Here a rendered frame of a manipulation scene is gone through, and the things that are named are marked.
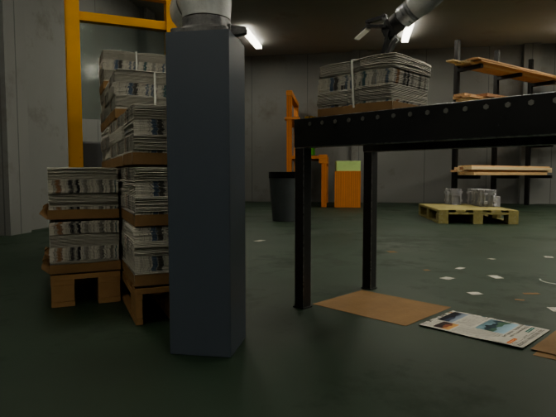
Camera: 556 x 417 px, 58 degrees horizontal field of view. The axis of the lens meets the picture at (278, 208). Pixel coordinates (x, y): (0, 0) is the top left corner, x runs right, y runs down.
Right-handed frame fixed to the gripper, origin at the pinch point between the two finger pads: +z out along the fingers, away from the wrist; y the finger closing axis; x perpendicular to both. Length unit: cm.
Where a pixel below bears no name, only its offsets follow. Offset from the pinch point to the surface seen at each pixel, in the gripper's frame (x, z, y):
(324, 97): -14.0, 18.4, 13.0
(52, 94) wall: 38, 374, -235
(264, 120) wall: 562, 550, -357
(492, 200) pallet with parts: 456, 151, 20
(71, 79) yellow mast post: -41, 176, -103
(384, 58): -12.6, -12.4, 15.7
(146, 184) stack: -84, 61, 32
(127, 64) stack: -33, 122, -78
